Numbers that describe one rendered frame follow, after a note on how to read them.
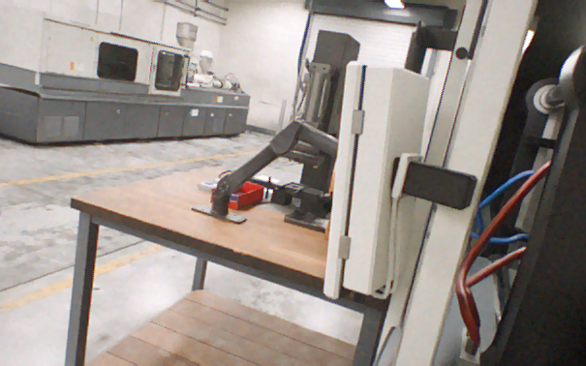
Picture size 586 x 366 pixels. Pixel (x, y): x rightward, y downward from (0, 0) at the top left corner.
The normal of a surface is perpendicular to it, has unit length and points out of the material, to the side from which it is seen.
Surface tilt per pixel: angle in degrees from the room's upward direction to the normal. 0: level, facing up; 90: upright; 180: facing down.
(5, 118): 90
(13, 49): 90
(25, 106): 90
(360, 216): 90
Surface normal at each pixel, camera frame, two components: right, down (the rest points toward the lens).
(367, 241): -0.57, 0.07
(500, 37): -0.39, 0.12
